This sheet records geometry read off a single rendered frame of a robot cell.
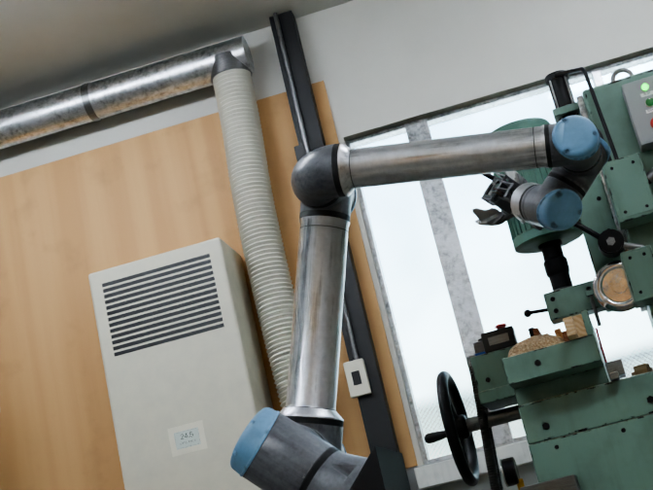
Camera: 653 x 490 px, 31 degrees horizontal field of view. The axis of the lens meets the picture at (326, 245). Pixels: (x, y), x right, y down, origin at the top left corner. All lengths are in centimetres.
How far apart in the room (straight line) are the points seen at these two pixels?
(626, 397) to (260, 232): 200
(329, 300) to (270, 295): 171
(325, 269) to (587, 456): 71
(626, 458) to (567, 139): 73
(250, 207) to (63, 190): 86
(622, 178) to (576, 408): 55
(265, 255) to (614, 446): 198
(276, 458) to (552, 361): 67
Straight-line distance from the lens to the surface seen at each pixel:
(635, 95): 290
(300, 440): 236
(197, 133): 473
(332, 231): 260
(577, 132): 242
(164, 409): 421
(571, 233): 295
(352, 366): 425
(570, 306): 291
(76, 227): 479
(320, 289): 257
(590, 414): 269
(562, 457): 269
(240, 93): 456
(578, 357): 263
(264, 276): 430
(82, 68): 488
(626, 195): 280
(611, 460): 268
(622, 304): 280
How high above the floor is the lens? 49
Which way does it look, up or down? 16 degrees up
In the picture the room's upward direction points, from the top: 13 degrees counter-clockwise
